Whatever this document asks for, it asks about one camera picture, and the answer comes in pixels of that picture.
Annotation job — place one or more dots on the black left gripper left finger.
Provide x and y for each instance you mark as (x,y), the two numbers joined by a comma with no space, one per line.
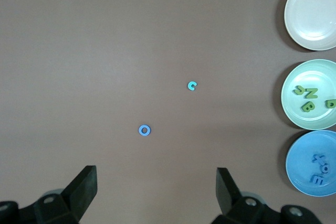
(71,205)

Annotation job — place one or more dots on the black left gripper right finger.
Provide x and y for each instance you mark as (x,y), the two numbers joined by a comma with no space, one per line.
(236,211)

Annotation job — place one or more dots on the green foam letter B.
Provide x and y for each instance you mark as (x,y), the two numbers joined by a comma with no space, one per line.
(308,106)

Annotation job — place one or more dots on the blue foam plus sign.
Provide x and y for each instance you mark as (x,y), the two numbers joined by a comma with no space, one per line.
(318,159)

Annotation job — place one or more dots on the green foam letter N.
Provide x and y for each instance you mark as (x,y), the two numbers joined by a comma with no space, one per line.
(311,93)

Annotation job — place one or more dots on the teal foam letter c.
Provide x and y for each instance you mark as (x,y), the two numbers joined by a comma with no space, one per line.
(189,85)

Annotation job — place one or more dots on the blue round plate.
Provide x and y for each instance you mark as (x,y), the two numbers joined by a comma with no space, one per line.
(302,155)

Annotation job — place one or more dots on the blue foam letter m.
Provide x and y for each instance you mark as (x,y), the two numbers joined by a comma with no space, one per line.
(317,180)

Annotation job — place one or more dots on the green foam letter P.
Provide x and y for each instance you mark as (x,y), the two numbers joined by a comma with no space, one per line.
(330,104)

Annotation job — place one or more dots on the blue foam letter g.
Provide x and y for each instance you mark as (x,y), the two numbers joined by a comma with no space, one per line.
(322,169)

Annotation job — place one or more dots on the green foam letter u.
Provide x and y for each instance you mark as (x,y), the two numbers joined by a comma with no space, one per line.
(299,90)

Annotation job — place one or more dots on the blue foam letter o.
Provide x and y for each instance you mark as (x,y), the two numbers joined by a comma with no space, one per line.
(140,130)

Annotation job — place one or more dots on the beige round plate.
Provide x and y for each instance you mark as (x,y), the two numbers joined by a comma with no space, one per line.
(312,11)

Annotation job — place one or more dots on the green round plate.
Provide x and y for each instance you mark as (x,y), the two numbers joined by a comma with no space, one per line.
(315,72)

